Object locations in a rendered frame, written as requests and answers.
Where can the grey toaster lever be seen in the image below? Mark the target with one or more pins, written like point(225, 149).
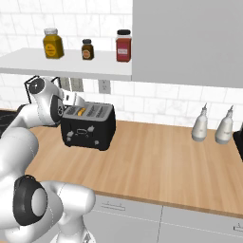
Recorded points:
point(70, 134)
point(91, 129)

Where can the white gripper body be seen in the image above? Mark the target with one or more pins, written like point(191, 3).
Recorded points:
point(79, 101)

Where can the grey wall cupboard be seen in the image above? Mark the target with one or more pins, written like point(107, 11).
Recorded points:
point(190, 41)

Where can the black toaster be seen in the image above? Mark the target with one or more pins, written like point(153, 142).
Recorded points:
point(95, 139)

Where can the white wall outlet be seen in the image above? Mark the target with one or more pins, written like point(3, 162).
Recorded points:
point(104, 86)
point(76, 84)

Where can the black hob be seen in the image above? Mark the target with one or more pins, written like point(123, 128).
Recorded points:
point(7, 120)

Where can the white squeeze bottle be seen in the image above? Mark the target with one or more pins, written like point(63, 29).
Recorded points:
point(224, 129)
point(200, 126)

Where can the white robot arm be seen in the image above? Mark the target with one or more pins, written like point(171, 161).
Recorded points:
point(19, 148)

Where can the toasted bread slice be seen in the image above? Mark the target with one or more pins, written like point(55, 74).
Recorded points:
point(81, 111)

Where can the white wall shelf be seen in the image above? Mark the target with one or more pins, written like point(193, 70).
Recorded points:
point(79, 65)

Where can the black appliance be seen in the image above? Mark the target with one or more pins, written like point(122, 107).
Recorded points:
point(239, 142)

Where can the red jar black lid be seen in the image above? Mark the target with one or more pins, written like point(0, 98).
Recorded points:
point(123, 47)

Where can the small brown jar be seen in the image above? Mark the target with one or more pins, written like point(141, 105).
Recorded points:
point(87, 50)

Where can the grey drawer front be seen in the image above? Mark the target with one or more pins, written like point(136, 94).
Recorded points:
point(133, 224)
point(202, 228)

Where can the yellow spice jar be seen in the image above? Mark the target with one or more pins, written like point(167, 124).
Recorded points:
point(53, 46)

